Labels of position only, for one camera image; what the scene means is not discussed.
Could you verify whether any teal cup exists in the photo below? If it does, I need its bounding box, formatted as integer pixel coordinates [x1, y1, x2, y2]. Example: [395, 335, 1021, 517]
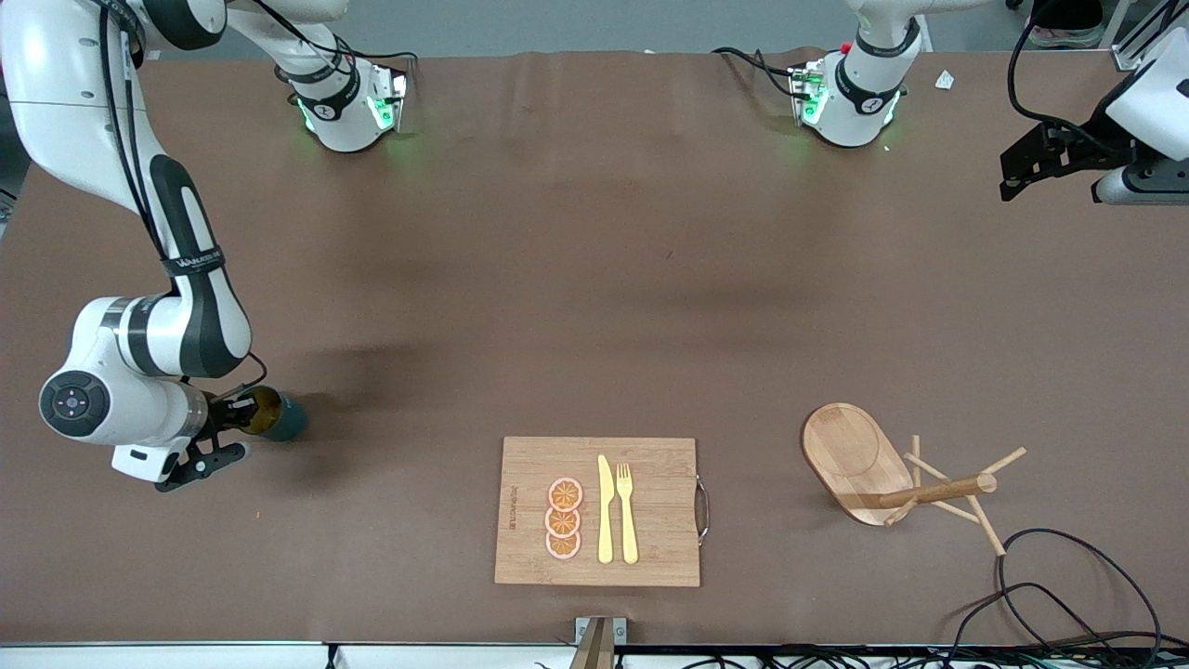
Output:
[243, 386, 310, 443]

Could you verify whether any dark shoe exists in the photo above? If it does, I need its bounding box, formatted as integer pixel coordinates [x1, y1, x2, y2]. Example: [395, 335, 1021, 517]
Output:
[1024, 0, 1108, 49]

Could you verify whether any brown table cover mat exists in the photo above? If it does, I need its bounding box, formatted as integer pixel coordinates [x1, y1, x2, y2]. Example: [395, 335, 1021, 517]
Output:
[0, 48, 1189, 647]

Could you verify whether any wooden mug tree stand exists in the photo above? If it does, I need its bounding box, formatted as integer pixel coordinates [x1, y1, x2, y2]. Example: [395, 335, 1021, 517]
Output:
[801, 402, 1028, 558]

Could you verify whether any yellow plastic knife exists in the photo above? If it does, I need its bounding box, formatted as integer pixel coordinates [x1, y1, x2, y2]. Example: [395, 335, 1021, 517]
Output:
[596, 454, 616, 565]

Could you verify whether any yellow plastic fork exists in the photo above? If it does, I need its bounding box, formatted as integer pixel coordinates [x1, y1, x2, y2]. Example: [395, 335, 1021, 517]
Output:
[616, 463, 640, 566]

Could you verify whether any bamboo cutting board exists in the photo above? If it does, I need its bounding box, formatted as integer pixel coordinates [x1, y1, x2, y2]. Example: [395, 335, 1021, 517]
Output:
[493, 436, 712, 588]

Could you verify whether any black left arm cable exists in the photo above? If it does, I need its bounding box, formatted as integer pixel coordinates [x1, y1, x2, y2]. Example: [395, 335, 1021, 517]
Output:
[1007, 0, 1132, 157]

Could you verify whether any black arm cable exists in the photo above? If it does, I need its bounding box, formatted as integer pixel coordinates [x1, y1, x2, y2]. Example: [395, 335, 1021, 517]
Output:
[1007, 0, 1132, 157]
[93, 0, 270, 391]

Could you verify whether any aluminium frame profile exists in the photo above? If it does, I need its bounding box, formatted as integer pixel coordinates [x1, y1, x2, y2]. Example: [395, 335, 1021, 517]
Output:
[1110, 0, 1189, 72]

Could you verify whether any white table edge rail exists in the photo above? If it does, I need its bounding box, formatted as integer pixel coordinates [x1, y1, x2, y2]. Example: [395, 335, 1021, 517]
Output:
[0, 641, 1189, 669]

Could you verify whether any black left base cable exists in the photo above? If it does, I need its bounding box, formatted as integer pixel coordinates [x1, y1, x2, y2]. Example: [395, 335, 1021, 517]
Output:
[712, 46, 802, 98]

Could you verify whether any black base cable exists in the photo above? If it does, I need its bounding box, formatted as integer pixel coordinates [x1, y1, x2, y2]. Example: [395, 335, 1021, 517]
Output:
[712, 46, 802, 98]
[251, 0, 419, 89]

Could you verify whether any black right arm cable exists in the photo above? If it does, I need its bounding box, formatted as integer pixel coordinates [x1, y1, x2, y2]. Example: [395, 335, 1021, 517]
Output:
[93, 0, 270, 391]

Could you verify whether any black loose looped cable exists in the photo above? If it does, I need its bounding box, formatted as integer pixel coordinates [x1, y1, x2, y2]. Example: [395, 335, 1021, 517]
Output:
[997, 527, 1164, 651]
[947, 582, 1130, 669]

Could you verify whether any black right base cable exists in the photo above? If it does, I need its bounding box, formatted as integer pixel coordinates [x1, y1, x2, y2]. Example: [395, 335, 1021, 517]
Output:
[251, 0, 419, 89]

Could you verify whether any metal table edge bracket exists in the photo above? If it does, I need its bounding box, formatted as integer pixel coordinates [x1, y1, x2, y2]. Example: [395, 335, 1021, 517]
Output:
[568, 616, 628, 669]

